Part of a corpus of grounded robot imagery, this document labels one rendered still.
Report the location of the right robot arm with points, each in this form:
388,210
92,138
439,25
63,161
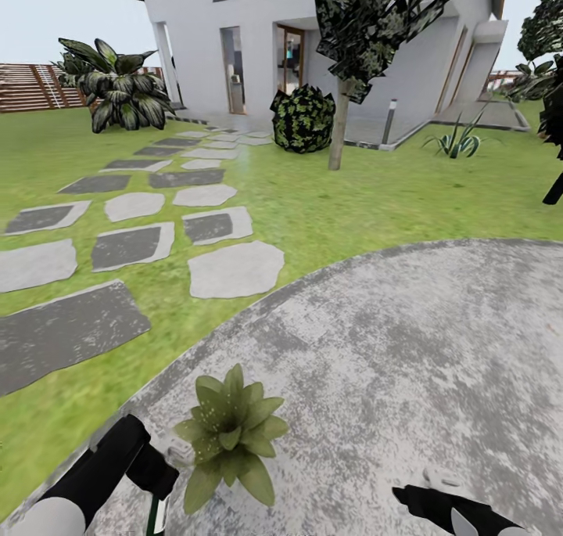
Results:
456,515

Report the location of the pot plant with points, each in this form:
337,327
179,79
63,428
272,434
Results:
229,432

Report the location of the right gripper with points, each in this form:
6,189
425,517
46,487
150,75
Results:
421,502

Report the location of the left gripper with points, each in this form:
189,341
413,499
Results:
159,478

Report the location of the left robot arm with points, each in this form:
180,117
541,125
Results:
89,481

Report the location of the insectifuge atomizer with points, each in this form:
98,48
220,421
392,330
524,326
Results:
158,514

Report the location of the fixed window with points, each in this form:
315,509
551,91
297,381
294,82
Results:
234,74

